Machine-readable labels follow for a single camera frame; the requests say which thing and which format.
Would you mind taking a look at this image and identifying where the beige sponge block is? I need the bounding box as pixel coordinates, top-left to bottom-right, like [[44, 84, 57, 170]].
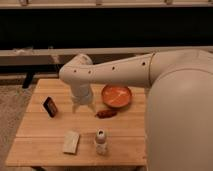
[[63, 131, 80, 154]]

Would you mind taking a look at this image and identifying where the small black box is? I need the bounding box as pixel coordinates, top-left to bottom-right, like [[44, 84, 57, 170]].
[[43, 97, 58, 117]]

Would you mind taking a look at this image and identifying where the orange bowl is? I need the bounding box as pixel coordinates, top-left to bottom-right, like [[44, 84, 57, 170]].
[[101, 85, 132, 108]]

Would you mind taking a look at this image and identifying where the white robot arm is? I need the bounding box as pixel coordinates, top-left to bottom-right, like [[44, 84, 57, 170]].
[[59, 53, 154, 112]]

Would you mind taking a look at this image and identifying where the wooden table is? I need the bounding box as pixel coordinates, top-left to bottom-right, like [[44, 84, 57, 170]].
[[6, 79, 146, 167]]

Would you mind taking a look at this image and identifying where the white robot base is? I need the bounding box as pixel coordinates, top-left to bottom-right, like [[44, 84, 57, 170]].
[[145, 51, 213, 171]]

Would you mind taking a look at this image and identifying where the clear plastic bottle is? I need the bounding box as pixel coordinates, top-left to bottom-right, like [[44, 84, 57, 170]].
[[94, 129, 107, 155]]

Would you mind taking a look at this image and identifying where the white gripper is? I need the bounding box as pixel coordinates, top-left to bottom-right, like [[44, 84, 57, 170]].
[[70, 84, 96, 113]]

